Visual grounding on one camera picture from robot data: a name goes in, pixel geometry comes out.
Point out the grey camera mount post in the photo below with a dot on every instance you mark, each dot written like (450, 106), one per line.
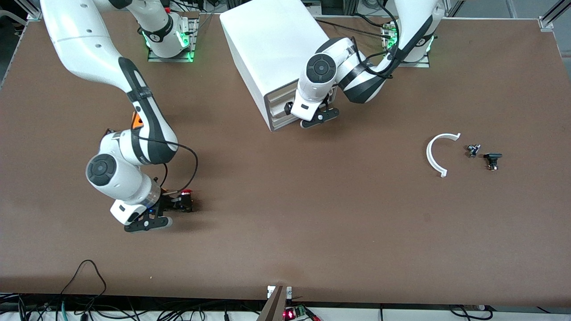
(274, 305)

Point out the orange button enclosure box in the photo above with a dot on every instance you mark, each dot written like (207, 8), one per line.
(136, 121)

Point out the black button part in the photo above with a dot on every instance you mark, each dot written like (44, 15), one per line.
(492, 159)

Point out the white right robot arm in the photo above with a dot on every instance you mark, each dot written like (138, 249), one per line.
(89, 44)

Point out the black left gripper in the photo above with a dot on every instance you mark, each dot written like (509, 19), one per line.
(289, 107)

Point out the small grey switch part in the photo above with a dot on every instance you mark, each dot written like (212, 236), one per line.
(473, 150)

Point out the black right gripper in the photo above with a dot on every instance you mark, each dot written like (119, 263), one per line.
(167, 203)

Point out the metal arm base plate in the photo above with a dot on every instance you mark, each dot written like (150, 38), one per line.
(426, 63)
(192, 38)

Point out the circuit board with red light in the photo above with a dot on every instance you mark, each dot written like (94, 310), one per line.
(295, 313)

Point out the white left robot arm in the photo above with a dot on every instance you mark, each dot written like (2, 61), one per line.
(357, 76)

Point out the white curved plastic part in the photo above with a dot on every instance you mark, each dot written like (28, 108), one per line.
(430, 156)

